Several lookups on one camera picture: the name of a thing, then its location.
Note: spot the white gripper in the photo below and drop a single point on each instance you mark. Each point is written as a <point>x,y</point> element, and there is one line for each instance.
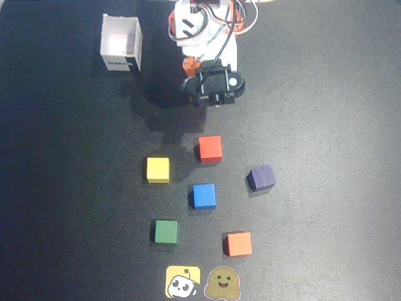
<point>192,86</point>

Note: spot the orange cube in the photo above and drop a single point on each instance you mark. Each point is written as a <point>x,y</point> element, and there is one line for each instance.
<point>238,244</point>

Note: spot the orange and white robot arm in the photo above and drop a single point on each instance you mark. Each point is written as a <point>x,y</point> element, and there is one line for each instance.
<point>188,15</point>

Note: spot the red cube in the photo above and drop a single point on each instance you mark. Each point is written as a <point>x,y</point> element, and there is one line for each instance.
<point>210,148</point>

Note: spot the yellow cube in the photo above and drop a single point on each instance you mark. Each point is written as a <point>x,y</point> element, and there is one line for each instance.
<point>158,169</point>

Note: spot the blue cube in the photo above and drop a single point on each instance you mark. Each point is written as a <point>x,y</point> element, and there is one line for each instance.
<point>203,196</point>

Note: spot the purple cube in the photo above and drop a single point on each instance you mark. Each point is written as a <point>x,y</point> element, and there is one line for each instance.
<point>262,178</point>

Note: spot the green cube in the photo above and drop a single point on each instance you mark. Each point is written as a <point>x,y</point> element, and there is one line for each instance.
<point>166,231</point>

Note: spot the white open cardboard box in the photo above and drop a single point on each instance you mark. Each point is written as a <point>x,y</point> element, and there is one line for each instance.
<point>120,40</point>

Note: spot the black fabric mat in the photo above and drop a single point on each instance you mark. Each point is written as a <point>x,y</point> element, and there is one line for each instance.
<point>329,156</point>

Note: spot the yellow robot mascot sticker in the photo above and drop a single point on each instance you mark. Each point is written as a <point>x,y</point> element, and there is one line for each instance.
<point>183,282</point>

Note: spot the hugging face emoji sticker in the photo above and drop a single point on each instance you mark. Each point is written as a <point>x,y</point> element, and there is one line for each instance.
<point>222,282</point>

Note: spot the black gripper-mounted camera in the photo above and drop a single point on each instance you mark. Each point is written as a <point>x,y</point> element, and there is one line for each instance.
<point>216,83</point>

